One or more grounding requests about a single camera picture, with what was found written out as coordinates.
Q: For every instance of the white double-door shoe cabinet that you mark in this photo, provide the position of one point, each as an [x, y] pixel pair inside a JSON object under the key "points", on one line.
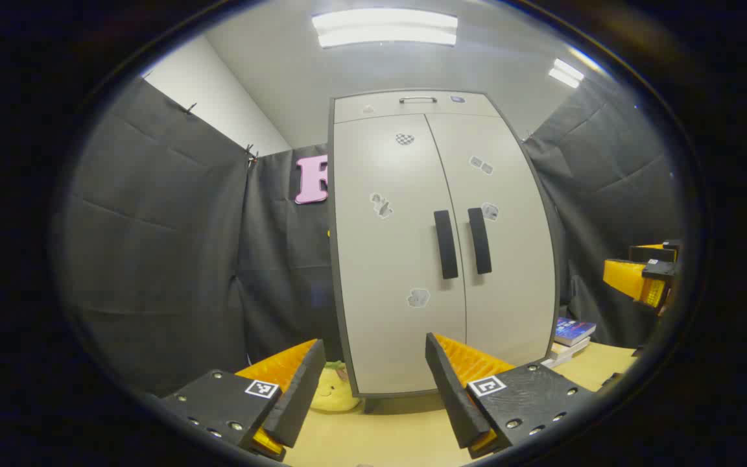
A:
{"points": [[380, 107]]}

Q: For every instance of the blue book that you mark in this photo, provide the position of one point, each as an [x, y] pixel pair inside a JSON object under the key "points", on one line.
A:
{"points": [[574, 331]]}

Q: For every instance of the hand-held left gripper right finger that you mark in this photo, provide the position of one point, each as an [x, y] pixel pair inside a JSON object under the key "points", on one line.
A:
{"points": [[454, 402]]}

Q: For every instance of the yellow plush toy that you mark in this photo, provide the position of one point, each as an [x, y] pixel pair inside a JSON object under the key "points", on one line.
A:
{"points": [[334, 392]]}

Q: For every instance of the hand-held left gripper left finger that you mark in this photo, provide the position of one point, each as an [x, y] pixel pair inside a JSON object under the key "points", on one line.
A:
{"points": [[299, 402]]}

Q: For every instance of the white door with twin stickers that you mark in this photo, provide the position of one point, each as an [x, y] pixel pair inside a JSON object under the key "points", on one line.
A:
{"points": [[516, 272]]}

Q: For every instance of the small ceiling light panel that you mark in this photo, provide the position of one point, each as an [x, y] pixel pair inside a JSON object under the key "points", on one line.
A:
{"points": [[566, 72]]}

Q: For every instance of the large ceiling light panel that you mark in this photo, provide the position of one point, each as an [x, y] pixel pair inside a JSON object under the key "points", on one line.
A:
{"points": [[383, 27]]}

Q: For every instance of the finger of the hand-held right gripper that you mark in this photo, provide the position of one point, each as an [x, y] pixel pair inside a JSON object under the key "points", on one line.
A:
{"points": [[655, 251], [633, 279]]}

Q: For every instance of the black backdrop cloth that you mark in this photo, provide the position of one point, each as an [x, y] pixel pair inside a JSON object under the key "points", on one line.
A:
{"points": [[153, 259]]}

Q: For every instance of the white door with checkered sticker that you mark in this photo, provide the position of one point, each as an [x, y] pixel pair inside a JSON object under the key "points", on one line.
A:
{"points": [[380, 259]]}

